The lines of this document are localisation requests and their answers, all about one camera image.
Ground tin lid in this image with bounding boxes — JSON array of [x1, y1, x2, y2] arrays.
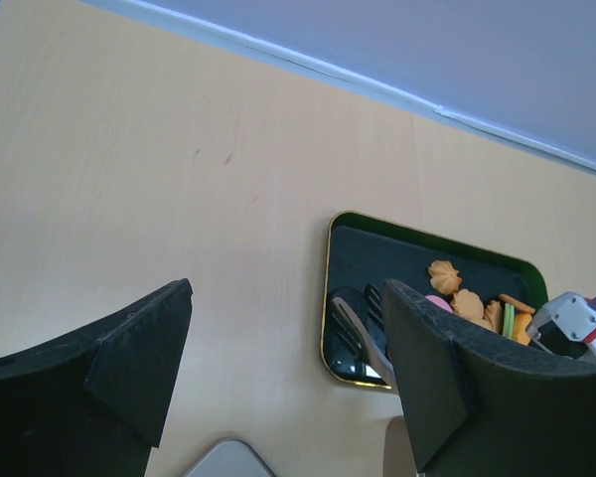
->
[[184, 438, 277, 477]]

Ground orange dotted cookie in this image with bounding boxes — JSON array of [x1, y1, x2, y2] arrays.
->
[[499, 294, 535, 315]]

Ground orange swirl cookie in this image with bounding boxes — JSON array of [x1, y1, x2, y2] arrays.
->
[[427, 260, 462, 295]]

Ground orange leaf cookie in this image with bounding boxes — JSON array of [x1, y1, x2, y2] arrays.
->
[[450, 289, 484, 321]]

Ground pink round cookie lower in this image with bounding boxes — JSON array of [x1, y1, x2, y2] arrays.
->
[[425, 295, 453, 313]]

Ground metal tongs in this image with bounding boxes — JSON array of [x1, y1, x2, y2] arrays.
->
[[323, 283, 396, 390]]

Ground green round cookie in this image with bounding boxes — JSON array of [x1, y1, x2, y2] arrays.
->
[[502, 303, 516, 340]]

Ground black cookie tray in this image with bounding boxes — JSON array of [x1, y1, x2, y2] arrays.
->
[[320, 210, 550, 391]]

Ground tan round cookie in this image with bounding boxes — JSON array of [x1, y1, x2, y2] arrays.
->
[[512, 312, 532, 346]]

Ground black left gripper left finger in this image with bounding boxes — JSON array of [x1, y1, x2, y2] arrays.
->
[[0, 279, 193, 476]]

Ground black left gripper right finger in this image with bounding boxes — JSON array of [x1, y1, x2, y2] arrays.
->
[[381, 280, 596, 476]]

